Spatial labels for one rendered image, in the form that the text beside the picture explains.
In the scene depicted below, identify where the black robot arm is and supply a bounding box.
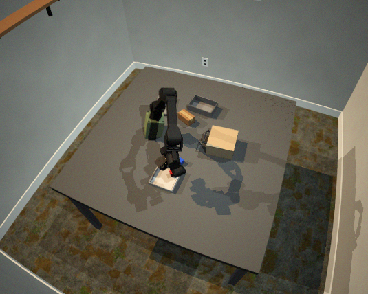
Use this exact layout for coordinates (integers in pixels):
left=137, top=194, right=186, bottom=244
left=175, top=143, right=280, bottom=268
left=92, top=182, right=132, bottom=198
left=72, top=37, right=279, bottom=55
left=149, top=87, right=183, bottom=171

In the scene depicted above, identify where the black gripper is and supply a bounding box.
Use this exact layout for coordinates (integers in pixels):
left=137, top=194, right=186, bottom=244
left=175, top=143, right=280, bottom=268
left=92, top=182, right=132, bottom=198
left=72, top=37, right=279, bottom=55
left=160, top=147, right=186, bottom=177

